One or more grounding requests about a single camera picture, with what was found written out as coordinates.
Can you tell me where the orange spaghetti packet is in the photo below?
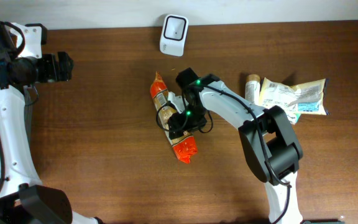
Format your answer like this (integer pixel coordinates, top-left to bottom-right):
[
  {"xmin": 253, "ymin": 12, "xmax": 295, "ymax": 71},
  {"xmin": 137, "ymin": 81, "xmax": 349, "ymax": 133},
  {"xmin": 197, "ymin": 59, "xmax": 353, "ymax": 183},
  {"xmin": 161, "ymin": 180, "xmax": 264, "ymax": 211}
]
[{"xmin": 150, "ymin": 72, "xmax": 198, "ymax": 164}]

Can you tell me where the white tube with gold cap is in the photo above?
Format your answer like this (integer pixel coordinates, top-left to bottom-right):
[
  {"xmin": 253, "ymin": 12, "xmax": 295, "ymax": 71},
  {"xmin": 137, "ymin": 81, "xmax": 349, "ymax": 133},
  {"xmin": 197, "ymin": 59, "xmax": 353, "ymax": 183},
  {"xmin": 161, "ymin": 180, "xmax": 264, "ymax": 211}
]
[{"xmin": 245, "ymin": 74, "xmax": 260, "ymax": 105}]

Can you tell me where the white crinkled snack bag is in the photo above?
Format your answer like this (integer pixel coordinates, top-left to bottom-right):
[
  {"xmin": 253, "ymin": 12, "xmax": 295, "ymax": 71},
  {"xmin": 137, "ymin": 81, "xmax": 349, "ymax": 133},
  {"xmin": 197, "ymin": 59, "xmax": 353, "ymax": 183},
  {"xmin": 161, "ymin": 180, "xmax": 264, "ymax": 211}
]
[{"xmin": 259, "ymin": 78, "xmax": 329, "ymax": 125}]

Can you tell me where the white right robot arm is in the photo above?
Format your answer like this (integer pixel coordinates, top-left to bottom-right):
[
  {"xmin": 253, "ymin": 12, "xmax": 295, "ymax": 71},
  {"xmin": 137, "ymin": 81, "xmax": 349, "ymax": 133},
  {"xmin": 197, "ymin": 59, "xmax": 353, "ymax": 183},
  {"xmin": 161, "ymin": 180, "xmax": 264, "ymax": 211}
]
[{"xmin": 168, "ymin": 71, "xmax": 303, "ymax": 223}]

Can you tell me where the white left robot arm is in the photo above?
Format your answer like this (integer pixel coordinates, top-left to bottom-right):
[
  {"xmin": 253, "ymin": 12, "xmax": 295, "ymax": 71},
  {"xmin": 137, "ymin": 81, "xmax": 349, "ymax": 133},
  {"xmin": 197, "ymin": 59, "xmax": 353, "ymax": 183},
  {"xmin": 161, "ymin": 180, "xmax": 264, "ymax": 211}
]
[{"xmin": 0, "ymin": 21, "xmax": 100, "ymax": 223}]

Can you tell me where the white barcode scanner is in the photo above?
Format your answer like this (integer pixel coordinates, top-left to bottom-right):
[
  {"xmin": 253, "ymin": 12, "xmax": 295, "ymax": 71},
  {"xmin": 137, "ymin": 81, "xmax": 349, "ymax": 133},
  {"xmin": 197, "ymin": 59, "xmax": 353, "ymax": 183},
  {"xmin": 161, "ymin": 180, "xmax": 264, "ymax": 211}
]
[{"xmin": 159, "ymin": 14, "xmax": 189, "ymax": 57}]

